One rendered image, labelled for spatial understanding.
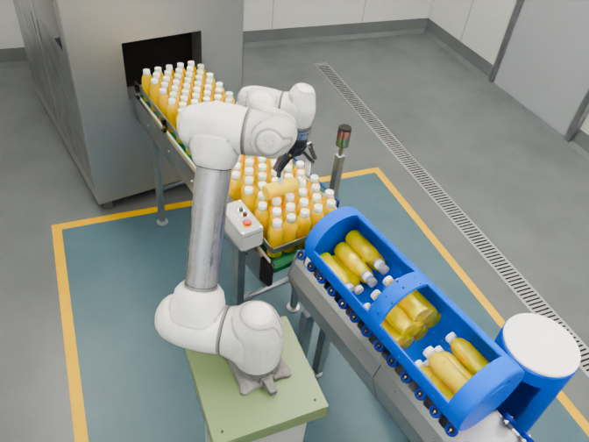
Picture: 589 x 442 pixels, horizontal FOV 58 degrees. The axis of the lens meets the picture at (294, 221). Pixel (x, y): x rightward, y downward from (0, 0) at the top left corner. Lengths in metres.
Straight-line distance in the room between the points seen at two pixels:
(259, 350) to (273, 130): 0.64
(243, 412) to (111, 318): 1.73
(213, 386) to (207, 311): 0.28
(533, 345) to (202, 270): 1.24
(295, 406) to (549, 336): 1.01
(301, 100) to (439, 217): 2.43
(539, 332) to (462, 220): 2.14
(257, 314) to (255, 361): 0.15
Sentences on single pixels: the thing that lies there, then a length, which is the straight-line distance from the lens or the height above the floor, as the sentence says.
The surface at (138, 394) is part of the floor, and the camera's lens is 3.03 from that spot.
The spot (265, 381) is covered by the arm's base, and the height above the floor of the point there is 1.10.
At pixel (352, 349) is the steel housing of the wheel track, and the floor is 0.85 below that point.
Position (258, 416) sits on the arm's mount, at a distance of 1.74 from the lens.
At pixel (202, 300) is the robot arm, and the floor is 1.35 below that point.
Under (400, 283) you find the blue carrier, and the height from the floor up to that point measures 1.23.
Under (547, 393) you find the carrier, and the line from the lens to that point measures 2.23.
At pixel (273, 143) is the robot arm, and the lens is 1.42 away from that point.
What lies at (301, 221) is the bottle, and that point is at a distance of 2.31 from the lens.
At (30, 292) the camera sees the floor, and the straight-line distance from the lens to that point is 3.59.
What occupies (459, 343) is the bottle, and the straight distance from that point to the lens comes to 1.93.
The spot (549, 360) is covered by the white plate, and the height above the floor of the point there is 1.04.
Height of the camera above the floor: 2.60
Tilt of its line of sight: 42 degrees down
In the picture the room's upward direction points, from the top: 7 degrees clockwise
